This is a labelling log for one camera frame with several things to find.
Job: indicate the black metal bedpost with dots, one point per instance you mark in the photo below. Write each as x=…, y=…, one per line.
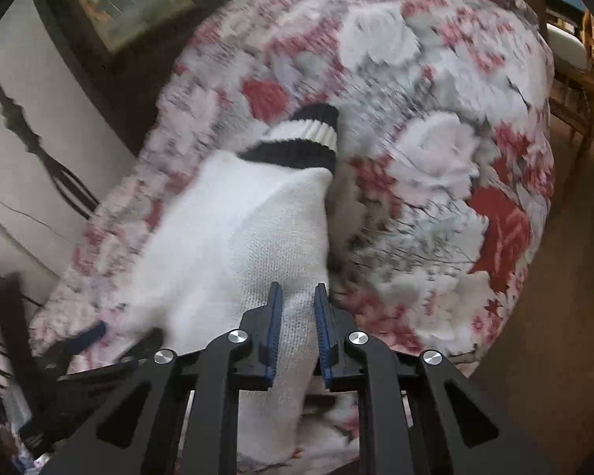
x=71, y=189

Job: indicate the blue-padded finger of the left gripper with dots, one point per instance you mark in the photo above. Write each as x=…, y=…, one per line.
x=74, y=345

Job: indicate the white sweater with black stripes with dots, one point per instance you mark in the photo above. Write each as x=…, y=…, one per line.
x=250, y=219

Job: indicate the floral red white bedspread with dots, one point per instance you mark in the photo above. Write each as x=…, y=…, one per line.
x=443, y=179

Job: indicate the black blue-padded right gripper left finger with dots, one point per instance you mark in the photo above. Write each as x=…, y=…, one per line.
x=179, y=414

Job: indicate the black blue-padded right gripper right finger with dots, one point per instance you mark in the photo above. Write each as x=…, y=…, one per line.
x=417, y=414

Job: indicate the wooden chair with white cushion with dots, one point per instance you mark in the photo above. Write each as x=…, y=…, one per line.
x=572, y=43

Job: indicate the dark framed landscape painting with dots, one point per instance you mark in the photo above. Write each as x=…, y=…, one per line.
x=121, y=53

